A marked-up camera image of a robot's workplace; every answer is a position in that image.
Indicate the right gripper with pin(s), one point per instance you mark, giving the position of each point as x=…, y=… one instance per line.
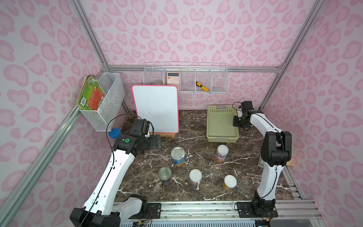
x=238, y=121

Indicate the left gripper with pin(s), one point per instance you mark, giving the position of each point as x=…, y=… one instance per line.
x=150, y=141

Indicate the green plastic basket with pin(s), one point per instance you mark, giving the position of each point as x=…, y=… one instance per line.
x=220, y=124

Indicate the blue lid pencil tube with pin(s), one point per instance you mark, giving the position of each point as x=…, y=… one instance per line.
x=114, y=133

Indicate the blue can silver top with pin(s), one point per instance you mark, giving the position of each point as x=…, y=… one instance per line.
x=178, y=156

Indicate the pink can white lid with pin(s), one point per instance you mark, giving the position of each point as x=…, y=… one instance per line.
x=221, y=153

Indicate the yellow can white lid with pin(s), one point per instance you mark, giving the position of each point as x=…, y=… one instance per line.
x=195, y=177

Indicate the orange can white lid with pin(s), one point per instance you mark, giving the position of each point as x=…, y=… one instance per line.
x=229, y=182

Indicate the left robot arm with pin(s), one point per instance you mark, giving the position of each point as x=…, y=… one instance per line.
x=97, y=211

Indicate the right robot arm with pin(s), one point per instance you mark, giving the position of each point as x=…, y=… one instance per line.
x=276, y=152

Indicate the wooden whiteboard stand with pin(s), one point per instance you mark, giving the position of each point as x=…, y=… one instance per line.
x=170, y=135

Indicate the dark can silver top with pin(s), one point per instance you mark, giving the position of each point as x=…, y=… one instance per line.
x=165, y=175

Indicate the pink framed whiteboard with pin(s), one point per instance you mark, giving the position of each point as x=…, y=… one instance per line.
x=158, y=104

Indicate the yellow black utility knife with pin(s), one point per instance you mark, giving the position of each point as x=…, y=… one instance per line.
x=200, y=88

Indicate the white orange calculator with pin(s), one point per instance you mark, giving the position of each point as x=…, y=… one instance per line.
x=173, y=79

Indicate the green red book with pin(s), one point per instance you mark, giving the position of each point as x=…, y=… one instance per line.
x=91, y=95

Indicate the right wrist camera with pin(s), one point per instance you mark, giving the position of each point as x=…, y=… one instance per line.
x=245, y=109

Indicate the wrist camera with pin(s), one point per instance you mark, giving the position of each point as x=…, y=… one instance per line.
x=140, y=128
x=245, y=109

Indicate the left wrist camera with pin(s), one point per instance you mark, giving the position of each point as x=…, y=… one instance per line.
x=140, y=128

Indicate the white mesh wall basket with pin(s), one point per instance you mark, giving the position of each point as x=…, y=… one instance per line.
x=102, y=119

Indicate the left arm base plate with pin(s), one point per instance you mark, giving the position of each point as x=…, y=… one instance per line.
x=152, y=210

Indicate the white wire wall rack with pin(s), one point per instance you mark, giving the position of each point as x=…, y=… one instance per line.
x=215, y=78

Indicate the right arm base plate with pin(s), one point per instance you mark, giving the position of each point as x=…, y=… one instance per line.
x=257, y=209

